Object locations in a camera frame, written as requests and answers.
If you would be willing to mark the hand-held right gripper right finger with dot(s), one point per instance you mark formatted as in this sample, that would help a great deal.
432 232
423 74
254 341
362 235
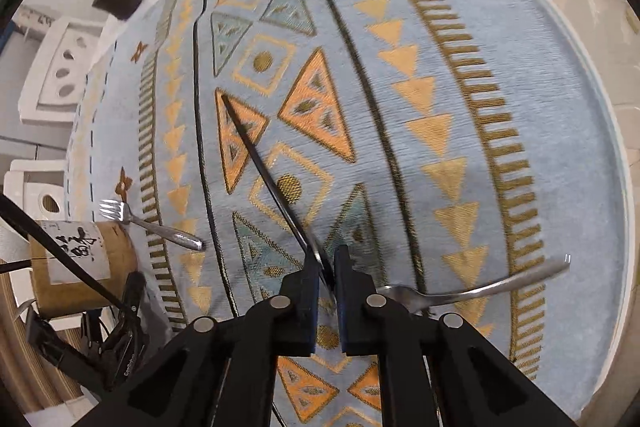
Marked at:
341 327

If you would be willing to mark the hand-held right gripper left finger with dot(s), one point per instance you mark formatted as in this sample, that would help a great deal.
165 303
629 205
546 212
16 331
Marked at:
315 327

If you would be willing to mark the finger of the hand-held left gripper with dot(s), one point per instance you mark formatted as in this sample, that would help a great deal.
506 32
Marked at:
135 292

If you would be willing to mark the bamboo utensil holder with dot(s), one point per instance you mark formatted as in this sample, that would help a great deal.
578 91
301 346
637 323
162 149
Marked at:
120 257

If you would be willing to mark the black chopstick with gold band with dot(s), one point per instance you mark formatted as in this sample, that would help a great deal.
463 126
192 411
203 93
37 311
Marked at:
265 175

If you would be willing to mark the silver spoon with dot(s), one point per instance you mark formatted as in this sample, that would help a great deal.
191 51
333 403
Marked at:
405 297

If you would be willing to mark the silver fork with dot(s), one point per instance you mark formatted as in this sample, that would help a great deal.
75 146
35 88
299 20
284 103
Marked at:
190 243

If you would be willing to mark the white dining chair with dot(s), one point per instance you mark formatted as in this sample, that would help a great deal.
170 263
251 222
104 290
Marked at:
25 179
87 62

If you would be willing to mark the patterned blue tablecloth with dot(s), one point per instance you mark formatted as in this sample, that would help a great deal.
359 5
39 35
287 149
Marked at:
450 57

